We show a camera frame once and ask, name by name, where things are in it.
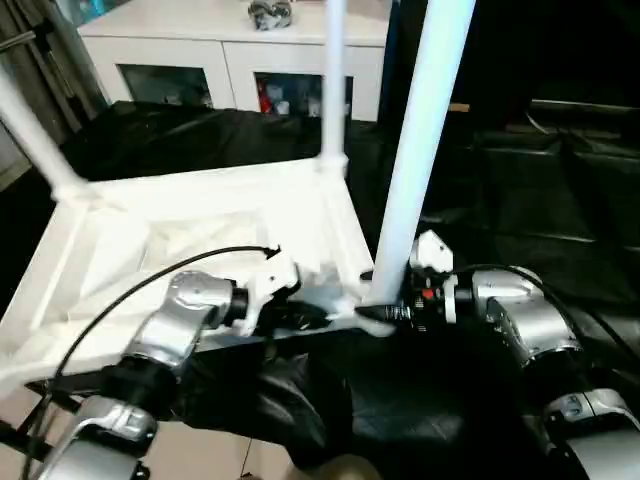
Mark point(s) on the dark low shelf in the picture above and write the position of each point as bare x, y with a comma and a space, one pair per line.
590, 110

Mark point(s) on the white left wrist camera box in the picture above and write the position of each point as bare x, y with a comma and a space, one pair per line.
270, 285

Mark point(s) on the black work mat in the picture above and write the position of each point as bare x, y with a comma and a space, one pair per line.
530, 220

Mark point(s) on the white plastic table leg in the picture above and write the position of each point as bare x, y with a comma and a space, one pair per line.
334, 80
420, 120
35, 130

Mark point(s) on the small tan label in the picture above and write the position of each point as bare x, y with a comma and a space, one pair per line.
458, 107

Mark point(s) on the red bottle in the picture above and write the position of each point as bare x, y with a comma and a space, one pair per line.
266, 100

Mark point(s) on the black crumpled bag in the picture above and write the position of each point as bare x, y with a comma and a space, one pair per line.
270, 14

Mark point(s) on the white cabinet with glass doors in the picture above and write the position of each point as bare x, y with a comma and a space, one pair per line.
190, 45

